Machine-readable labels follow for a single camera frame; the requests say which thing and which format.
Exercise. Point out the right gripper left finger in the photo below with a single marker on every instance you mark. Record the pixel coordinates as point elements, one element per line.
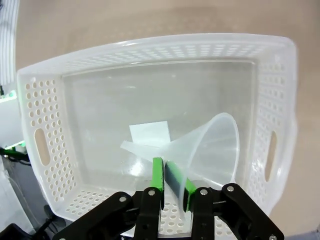
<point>158,175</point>

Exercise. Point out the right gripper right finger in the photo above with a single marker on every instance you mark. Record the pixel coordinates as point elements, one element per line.
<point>207,215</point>

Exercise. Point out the translucent plastic funnel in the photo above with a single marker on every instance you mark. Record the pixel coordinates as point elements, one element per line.
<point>220,150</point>

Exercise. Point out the white perforated plastic basket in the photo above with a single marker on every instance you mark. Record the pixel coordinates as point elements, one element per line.
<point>150,87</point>

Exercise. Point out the white paper label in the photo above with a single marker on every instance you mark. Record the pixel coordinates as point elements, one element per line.
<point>150,132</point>

